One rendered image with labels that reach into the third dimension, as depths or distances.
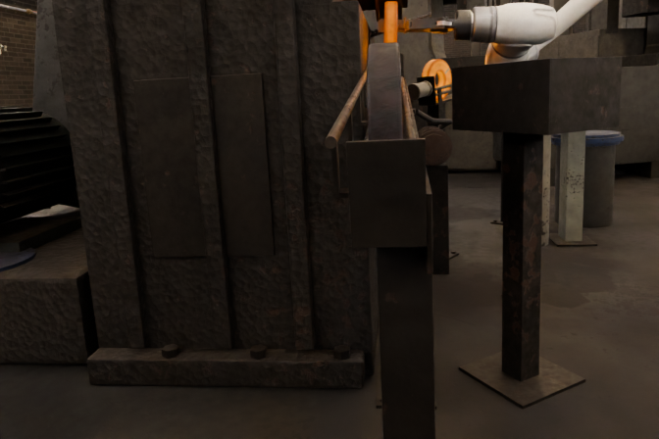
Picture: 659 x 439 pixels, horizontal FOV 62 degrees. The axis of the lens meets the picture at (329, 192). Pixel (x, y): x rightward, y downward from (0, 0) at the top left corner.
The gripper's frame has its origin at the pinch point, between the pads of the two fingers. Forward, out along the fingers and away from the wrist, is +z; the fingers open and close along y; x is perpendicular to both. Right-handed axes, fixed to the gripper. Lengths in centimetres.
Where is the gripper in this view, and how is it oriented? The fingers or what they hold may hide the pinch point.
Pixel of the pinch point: (390, 25)
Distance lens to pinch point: 150.4
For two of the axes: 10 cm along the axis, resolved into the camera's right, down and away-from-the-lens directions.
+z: -9.9, -0.2, 1.1
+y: 1.1, -1.9, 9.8
